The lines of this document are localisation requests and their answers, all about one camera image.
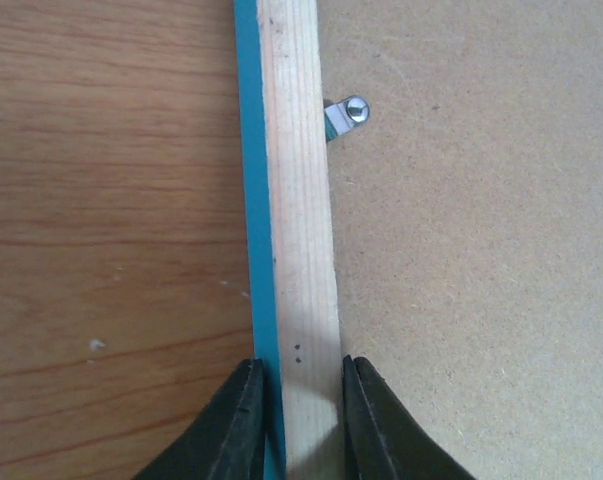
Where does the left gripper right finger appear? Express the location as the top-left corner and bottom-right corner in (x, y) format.
(342, 356), (473, 479)

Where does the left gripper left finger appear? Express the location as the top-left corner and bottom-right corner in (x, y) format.
(135, 359), (265, 480)

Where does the blue picture frame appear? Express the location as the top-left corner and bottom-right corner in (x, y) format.
(234, 1), (345, 479)

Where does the brown frame backing board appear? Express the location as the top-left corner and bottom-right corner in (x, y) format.
(318, 1), (603, 479)

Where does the metal frame retaining clip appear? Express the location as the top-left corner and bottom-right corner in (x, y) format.
(323, 95), (370, 143)

